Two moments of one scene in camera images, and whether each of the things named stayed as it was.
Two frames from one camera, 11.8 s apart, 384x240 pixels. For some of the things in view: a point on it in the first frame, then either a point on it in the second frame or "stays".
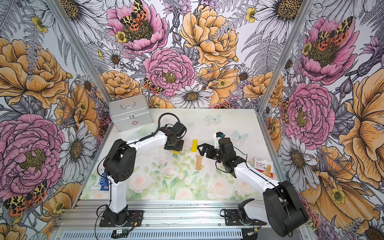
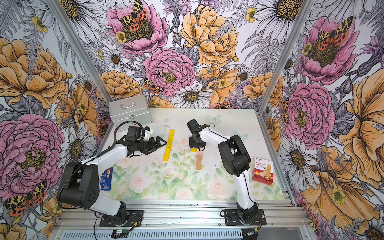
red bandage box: (264, 166) stays
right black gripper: (210, 147) -> (191, 144)
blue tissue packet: (104, 182) stays
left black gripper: (178, 148) -> (153, 147)
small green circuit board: (120, 233) stays
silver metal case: (130, 112) stays
